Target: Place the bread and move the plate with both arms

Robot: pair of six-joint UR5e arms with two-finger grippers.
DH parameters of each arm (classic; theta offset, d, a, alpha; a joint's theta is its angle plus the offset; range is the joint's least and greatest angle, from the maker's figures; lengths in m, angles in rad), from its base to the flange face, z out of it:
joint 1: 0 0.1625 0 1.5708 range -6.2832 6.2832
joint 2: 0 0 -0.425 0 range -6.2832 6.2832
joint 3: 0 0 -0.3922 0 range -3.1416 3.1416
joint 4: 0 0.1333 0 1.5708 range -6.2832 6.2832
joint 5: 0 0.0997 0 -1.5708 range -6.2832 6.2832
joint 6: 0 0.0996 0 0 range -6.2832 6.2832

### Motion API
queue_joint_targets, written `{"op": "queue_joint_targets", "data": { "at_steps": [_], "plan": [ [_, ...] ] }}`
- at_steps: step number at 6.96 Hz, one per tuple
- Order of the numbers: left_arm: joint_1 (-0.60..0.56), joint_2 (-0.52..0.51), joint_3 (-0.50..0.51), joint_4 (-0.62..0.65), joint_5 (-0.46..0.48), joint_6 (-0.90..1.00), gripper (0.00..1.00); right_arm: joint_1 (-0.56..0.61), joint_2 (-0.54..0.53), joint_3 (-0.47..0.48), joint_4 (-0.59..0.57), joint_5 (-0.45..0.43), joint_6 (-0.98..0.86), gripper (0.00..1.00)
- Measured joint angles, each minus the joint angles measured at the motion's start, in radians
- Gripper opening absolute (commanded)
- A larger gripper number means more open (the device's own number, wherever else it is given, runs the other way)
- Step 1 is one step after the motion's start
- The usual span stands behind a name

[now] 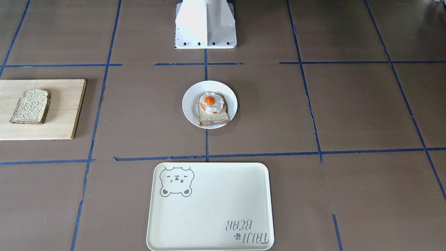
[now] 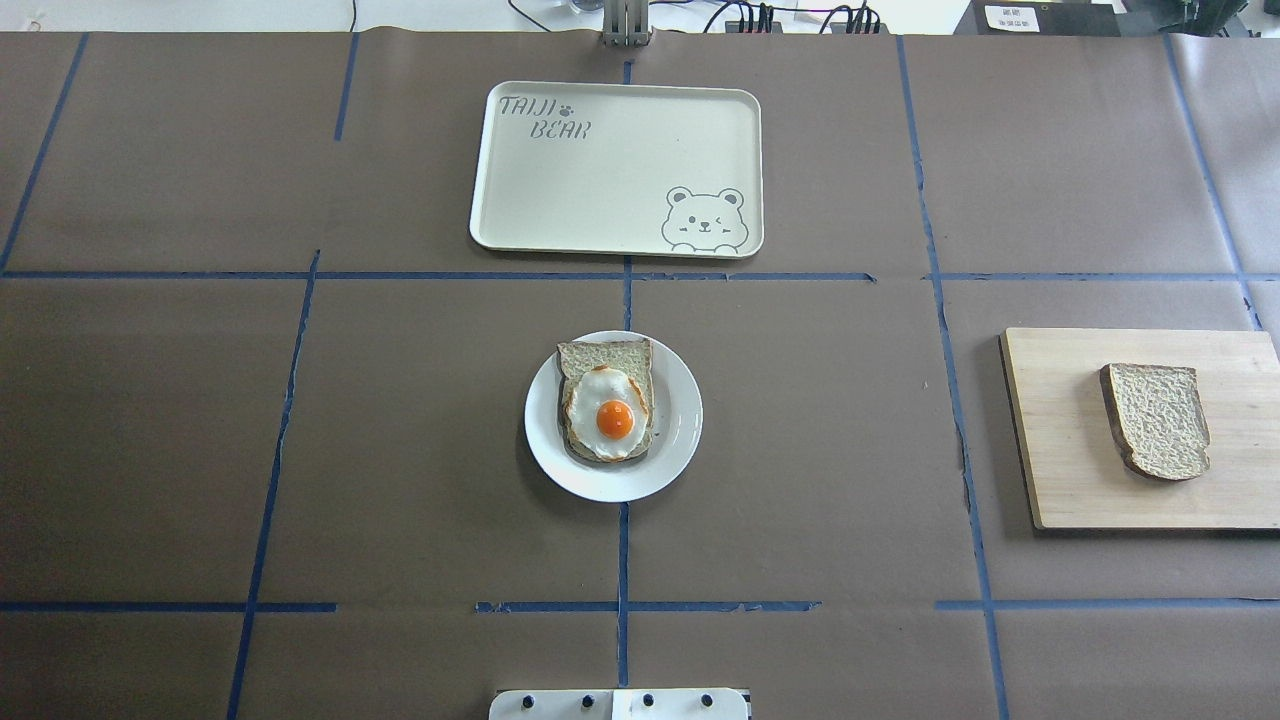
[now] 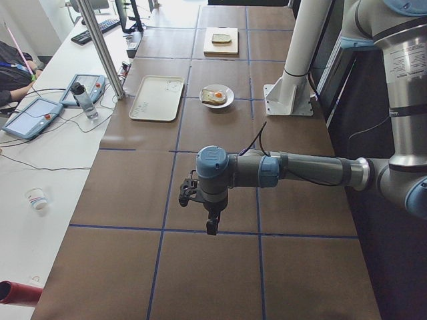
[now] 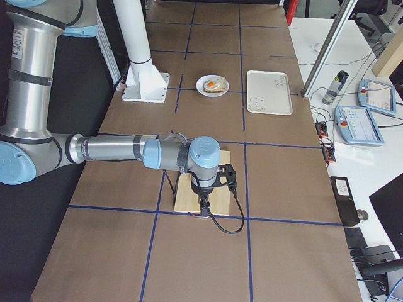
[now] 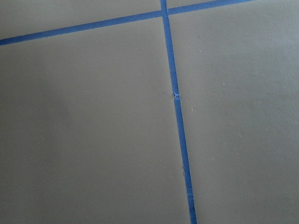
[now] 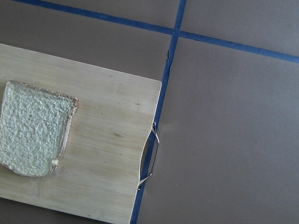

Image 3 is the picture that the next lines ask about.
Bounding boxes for red cylinder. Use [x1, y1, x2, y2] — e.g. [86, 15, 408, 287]
[1, 281, 43, 307]

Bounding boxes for white mounting pedestal column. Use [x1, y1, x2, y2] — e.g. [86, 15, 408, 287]
[264, 0, 332, 116]

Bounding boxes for teach pendant far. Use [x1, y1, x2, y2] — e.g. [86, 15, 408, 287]
[59, 74, 106, 109]

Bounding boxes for teach pendant near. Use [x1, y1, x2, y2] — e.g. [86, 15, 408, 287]
[2, 97, 63, 139]

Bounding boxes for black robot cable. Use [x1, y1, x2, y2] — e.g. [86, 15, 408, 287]
[238, 121, 344, 186]

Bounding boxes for clear water bottle black cap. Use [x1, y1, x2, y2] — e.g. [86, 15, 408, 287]
[70, 82, 98, 119]

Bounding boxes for white round plate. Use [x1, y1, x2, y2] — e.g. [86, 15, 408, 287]
[199, 84, 234, 109]

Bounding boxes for black monitor stand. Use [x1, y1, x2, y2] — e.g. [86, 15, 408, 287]
[115, 0, 144, 34]

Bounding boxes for white paper cup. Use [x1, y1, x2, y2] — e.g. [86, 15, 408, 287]
[25, 188, 47, 210]

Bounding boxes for cream bear serving tray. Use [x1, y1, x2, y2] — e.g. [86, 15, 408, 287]
[129, 75, 184, 122]

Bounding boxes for fried egg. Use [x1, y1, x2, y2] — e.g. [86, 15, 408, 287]
[206, 91, 226, 103]

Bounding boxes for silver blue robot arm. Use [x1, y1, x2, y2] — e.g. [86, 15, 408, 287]
[179, 1, 426, 235]

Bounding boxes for person in dark clothes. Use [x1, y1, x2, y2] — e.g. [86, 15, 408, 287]
[1, 41, 43, 107]

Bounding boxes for aluminium frame post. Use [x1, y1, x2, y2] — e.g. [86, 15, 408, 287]
[77, 0, 125, 100]

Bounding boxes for wooden cutting board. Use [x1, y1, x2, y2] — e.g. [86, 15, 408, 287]
[203, 27, 239, 55]

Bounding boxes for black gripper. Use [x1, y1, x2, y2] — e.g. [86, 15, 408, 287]
[203, 201, 223, 235]

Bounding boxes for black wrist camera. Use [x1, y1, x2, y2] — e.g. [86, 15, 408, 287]
[178, 169, 203, 207]

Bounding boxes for teach pendant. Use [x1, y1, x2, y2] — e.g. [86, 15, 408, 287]
[2, 97, 63, 139]
[59, 74, 106, 109]

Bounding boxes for black keyboard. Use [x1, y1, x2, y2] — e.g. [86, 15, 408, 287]
[71, 18, 121, 45]

